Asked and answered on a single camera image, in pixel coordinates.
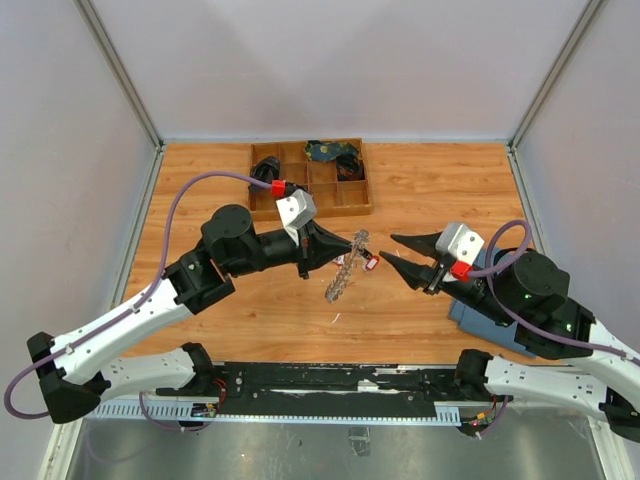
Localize right aluminium frame post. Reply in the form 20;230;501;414
507;0;606;151

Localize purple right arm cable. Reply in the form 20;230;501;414
449;219;640;364

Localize blue yellow patterned cloth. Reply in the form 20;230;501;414
303;140;360;163

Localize wooden compartment tray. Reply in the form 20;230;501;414
249;138;372;217

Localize black rolled tie left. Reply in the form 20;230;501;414
250;156;281;183

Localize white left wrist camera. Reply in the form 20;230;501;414
276;189;317;246

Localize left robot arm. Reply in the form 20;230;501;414
27;198;351;424

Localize white slotted cable duct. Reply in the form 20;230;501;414
94;399;462;427

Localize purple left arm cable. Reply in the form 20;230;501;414
3;171;289;432

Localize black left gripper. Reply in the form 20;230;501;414
227;220;353;280

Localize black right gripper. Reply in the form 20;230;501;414
377;228;516;325

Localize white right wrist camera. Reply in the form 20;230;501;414
435;222;485;264

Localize left aluminium frame post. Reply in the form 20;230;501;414
73;0;166;151

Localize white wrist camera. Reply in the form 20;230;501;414
435;222;485;264
276;189;317;246

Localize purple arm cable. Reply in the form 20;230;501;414
3;171;289;432
449;219;640;364

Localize black mounting rail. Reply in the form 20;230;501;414
153;362;494;418

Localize aluminium frame post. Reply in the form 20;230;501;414
73;0;166;151
507;0;606;151

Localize blue folded cloth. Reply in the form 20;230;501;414
448;244;539;359

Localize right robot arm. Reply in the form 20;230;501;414
381;223;639;442

